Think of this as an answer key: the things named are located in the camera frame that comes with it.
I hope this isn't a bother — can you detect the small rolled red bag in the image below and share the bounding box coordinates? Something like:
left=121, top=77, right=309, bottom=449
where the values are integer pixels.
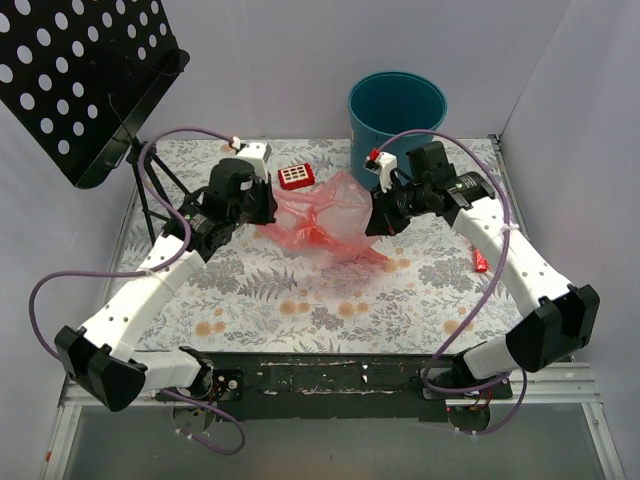
left=473, top=247, right=489, bottom=273

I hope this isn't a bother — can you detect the black perforated music stand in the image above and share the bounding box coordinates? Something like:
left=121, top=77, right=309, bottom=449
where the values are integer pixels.
left=0, top=0, right=221, bottom=256

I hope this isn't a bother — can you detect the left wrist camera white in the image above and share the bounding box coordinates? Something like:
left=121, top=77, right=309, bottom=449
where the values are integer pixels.
left=229, top=136, right=271, bottom=182

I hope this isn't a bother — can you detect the red plastic trash bag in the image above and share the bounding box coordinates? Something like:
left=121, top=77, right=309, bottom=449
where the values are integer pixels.
left=257, top=172, right=387, bottom=263

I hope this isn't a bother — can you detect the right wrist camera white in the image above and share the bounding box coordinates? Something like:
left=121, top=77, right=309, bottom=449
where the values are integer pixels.
left=364, top=148, right=398, bottom=193

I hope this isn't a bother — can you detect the floral patterned table mat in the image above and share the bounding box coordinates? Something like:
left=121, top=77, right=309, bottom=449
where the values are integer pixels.
left=94, top=138, right=556, bottom=357

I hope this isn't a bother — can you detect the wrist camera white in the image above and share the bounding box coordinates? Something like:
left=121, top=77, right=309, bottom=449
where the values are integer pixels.
left=364, top=148, right=398, bottom=193
left=229, top=136, right=271, bottom=182

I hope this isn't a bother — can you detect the aluminium frame rail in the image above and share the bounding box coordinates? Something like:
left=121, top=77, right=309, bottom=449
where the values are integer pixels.
left=42, top=133, right=626, bottom=480

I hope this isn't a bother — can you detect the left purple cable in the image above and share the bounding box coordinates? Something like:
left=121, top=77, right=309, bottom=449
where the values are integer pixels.
left=28, top=127, right=249, bottom=455

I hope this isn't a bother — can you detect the teal plastic trash bin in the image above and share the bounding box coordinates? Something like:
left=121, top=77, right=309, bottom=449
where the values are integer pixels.
left=347, top=71, right=447, bottom=190

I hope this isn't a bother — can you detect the red white window toy block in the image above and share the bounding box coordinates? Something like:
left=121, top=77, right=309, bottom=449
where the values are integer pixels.
left=278, top=163, right=316, bottom=191

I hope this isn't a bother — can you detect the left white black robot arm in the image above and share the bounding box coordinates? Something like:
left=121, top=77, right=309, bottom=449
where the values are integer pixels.
left=54, top=155, right=277, bottom=412

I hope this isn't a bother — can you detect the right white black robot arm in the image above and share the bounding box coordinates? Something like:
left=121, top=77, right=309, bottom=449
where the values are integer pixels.
left=365, top=141, right=600, bottom=398

